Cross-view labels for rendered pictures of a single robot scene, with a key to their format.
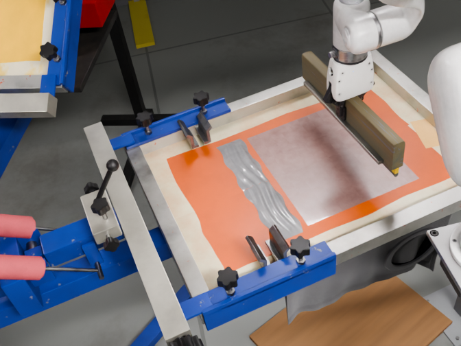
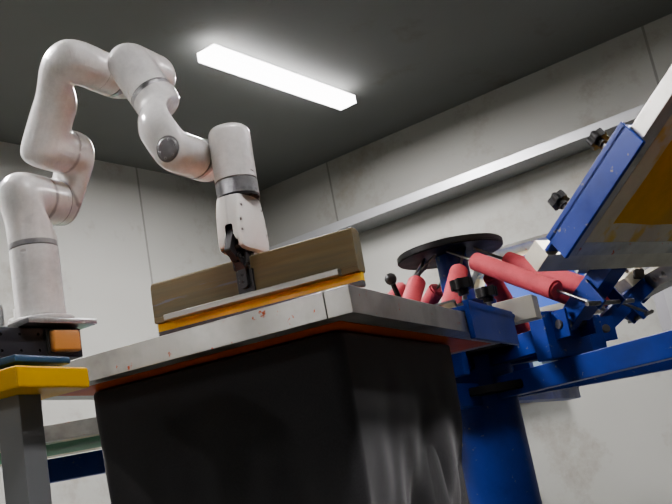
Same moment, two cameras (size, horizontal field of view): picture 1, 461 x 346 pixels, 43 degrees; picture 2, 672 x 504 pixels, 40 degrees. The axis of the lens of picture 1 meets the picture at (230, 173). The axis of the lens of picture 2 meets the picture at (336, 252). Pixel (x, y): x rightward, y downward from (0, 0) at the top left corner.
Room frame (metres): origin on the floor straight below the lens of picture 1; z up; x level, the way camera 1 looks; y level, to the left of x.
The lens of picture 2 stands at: (2.16, -1.39, 0.76)
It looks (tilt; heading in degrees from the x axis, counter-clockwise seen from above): 13 degrees up; 130
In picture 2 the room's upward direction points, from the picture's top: 11 degrees counter-clockwise
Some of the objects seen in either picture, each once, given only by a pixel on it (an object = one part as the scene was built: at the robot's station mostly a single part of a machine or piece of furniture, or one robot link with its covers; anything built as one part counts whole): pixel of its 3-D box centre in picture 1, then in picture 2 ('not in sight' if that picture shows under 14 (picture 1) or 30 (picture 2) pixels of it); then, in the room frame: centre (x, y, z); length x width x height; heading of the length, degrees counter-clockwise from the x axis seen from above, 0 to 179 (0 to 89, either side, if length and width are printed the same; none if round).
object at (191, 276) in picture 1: (304, 162); (298, 356); (1.01, -0.19, 0.97); 0.79 x 0.58 x 0.04; 106
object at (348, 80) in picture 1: (349, 71); (242, 223); (1.04, -0.30, 1.20); 0.10 x 0.08 x 0.11; 106
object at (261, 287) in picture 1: (267, 283); not in sight; (0.68, -0.04, 0.98); 0.30 x 0.05 x 0.07; 106
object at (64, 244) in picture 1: (82, 237); not in sight; (0.85, 0.35, 1.02); 0.17 x 0.06 x 0.05; 106
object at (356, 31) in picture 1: (355, 29); (217, 161); (1.00, -0.30, 1.33); 0.15 x 0.10 x 0.11; 14
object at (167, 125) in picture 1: (178, 130); (483, 326); (1.21, 0.12, 0.98); 0.30 x 0.05 x 0.07; 106
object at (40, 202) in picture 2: not in sight; (33, 212); (0.56, -0.41, 1.37); 0.13 x 0.10 x 0.16; 104
